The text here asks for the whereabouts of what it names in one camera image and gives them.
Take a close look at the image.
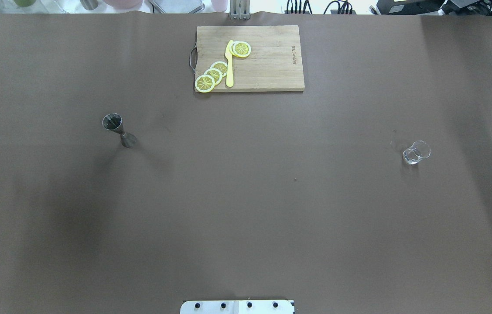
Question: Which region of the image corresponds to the outer lemon slice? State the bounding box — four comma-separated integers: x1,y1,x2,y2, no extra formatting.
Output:
195,74,216,93

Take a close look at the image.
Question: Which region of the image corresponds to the single lemon slice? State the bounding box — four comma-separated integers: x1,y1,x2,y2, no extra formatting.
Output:
231,41,252,58

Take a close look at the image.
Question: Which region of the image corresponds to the white camera pole base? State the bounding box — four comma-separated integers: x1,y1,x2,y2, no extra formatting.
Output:
180,300,296,314

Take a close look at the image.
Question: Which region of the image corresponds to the steel jigger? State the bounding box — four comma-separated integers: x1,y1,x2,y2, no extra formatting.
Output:
102,113,137,148

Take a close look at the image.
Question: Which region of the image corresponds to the small glass measuring cup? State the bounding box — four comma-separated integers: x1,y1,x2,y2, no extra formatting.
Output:
402,140,431,165

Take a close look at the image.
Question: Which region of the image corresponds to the pink plastic cup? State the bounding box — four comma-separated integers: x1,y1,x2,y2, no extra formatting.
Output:
211,0,229,12

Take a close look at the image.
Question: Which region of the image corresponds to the lemon slice near knife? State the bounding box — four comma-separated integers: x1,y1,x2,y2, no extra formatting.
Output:
210,60,228,77

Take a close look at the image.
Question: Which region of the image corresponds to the wooden cutting board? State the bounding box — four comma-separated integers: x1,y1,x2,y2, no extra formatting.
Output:
195,25,304,93

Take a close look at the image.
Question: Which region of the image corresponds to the aluminium frame post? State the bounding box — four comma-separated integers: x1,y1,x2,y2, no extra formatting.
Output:
229,0,251,20

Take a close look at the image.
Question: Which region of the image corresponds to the silver kitchen scale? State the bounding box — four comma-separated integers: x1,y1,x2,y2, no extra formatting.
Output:
148,0,205,14

